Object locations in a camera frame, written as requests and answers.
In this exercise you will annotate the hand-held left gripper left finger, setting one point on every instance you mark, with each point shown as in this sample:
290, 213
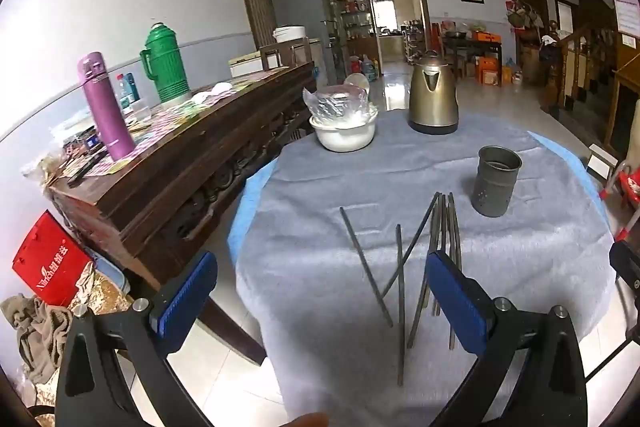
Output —
187, 297

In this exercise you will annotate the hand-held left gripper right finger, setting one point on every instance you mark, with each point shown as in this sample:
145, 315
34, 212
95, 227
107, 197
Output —
457, 302

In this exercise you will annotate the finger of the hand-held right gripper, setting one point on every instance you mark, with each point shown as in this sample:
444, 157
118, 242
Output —
626, 264

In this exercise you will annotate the grey metal chopstick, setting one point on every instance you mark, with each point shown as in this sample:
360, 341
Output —
452, 227
424, 302
442, 232
457, 237
414, 239
365, 264

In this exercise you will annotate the pair of chopsticks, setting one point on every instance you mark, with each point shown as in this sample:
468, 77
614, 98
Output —
435, 227

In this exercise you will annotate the grey metal chopstick holder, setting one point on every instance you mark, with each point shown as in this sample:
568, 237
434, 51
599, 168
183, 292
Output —
495, 192

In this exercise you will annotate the person's left hand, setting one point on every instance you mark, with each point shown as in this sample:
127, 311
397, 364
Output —
306, 421

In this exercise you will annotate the red plastic chair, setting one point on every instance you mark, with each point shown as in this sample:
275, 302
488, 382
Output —
629, 184

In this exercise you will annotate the blue table cloth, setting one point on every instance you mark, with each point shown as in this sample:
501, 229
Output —
237, 227

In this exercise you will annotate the dark carved wooden sideboard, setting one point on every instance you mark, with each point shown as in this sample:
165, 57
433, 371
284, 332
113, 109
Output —
165, 202

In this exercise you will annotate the grey fleece table cloth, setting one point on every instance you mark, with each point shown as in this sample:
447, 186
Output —
325, 257

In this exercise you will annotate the red cardboard box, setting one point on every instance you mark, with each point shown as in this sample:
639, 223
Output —
45, 262

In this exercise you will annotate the pile of grey cloth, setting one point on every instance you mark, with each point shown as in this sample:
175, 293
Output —
35, 337

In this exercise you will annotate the black remote control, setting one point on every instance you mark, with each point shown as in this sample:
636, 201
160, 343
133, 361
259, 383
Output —
85, 168

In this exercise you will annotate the colourful patterned mat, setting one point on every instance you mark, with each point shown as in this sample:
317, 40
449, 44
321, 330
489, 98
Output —
165, 122

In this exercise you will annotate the clear glass cup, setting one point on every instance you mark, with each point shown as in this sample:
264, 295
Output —
137, 113

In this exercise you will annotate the purple thermos flask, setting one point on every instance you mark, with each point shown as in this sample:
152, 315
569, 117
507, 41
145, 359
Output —
107, 117

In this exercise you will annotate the white plastic bowl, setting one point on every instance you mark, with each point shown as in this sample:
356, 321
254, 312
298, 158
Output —
342, 139

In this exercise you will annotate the wooden stair railing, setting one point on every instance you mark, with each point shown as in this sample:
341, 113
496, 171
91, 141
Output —
575, 72

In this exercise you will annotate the golden electric kettle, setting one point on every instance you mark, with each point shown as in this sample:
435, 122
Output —
432, 102

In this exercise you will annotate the blue label water bottle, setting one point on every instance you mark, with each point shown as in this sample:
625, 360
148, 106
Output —
127, 89

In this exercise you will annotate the green thermos jug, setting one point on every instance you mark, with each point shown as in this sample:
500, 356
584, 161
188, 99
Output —
165, 67

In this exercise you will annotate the orange cardboard box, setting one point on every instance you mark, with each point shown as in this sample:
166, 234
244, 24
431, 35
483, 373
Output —
490, 72

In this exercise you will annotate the clear plastic bag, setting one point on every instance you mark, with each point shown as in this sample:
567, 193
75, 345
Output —
335, 104

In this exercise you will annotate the cream white box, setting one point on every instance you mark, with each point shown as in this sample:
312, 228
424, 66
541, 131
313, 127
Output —
245, 66

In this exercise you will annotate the white round bowl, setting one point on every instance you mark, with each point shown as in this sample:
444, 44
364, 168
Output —
356, 81

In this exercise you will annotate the blue water jug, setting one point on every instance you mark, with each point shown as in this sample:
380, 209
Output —
371, 69

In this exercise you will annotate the dark wooden side table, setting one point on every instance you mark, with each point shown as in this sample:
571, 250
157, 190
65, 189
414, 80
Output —
472, 43

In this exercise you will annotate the flat orange box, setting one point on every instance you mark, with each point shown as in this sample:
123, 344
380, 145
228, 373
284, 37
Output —
487, 37

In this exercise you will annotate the brown wooden chair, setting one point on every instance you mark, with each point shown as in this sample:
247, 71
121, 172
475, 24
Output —
300, 52

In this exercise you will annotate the white lidded pot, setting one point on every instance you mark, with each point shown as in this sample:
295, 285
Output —
289, 33

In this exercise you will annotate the grey refrigerator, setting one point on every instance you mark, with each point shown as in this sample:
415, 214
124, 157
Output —
295, 7

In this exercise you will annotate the shelf of goods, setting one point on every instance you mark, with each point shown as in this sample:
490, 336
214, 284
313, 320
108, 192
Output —
350, 12

